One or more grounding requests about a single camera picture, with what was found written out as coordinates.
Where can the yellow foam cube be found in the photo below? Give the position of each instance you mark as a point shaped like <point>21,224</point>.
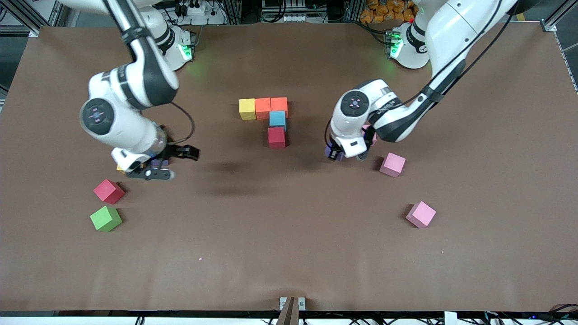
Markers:
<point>120,169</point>
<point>247,109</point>

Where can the green foam cube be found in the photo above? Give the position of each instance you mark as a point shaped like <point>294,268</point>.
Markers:
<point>105,218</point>

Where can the bag of orange fruit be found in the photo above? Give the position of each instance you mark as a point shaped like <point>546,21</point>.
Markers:
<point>384,10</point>

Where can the cyan foam cube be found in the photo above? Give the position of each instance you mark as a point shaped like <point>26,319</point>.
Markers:
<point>277,118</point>

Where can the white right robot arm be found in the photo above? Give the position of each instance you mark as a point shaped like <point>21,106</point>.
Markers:
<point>135,131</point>

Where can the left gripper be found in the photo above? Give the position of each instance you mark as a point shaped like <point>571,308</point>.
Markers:
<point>333,155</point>

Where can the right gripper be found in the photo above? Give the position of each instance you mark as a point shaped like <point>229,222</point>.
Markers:
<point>174,152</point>

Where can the metal table edge bracket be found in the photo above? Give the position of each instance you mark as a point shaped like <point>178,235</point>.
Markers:
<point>282,301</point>

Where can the pink foam cube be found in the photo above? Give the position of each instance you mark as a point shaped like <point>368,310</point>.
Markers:
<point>392,164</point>
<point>373,137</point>
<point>420,214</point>

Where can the red foam cube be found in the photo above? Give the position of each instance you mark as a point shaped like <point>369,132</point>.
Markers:
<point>108,191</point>
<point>277,137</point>

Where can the brown tapered post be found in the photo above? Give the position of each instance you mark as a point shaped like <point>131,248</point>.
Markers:
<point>288,313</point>

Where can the aluminium frame rail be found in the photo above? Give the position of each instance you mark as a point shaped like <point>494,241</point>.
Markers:
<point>43,16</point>
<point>564,54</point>

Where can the white power strip with plugs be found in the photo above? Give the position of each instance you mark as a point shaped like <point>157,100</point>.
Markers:
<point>194,10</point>

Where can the orange foam cube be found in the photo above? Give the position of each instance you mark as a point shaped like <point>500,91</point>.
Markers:
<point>279,105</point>
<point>263,108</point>

